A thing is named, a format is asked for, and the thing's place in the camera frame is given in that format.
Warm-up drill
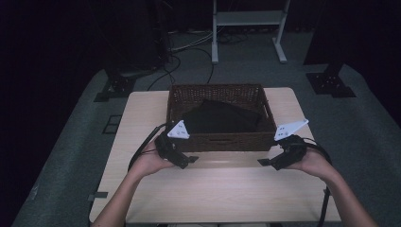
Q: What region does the black cloth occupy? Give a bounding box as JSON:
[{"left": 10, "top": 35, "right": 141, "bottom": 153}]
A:
[{"left": 182, "top": 98, "right": 263, "bottom": 134}]

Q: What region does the black stand with long base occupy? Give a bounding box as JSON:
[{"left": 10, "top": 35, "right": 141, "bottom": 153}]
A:
[{"left": 93, "top": 61, "right": 159, "bottom": 103}]

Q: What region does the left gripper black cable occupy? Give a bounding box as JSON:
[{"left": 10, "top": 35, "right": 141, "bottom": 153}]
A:
[{"left": 127, "top": 122, "right": 168, "bottom": 173}]

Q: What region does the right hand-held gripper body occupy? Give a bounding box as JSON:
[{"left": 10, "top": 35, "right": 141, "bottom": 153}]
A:
[{"left": 268, "top": 118, "right": 310, "bottom": 171}]

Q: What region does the white floor cable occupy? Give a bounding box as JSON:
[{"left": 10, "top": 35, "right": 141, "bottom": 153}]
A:
[{"left": 169, "top": 28, "right": 216, "bottom": 54}]

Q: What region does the black stand with square base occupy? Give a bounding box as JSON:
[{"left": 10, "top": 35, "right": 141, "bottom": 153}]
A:
[{"left": 303, "top": 61, "right": 357, "bottom": 99}]

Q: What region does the person's left hand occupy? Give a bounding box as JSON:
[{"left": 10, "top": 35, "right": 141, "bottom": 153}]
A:
[{"left": 130, "top": 139, "right": 176, "bottom": 178}]

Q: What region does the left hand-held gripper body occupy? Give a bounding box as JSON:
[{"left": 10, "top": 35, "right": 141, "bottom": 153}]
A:
[{"left": 153, "top": 119, "right": 191, "bottom": 170}]

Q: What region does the brown woven basket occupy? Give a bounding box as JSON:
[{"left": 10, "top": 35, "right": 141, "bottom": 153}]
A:
[{"left": 166, "top": 83, "right": 278, "bottom": 153}]

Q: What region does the person's right hand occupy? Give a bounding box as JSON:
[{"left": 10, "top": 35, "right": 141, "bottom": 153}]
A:
[{"left": 285, "top": 147, "right": 335, "bottom": 182}]

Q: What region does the black floor cable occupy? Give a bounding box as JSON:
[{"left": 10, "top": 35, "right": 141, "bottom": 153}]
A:
[
  {"left": 146, "top": 46, "right": 183, "bottom": 93},
  {"left": 188, "top": 46, "right": 216, "bottom": 85}
]

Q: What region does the white metal stand frame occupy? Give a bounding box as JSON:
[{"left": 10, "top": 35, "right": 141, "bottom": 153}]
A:
[{"left": 211, "top": 0, "right": 291, "bottom": 65}]

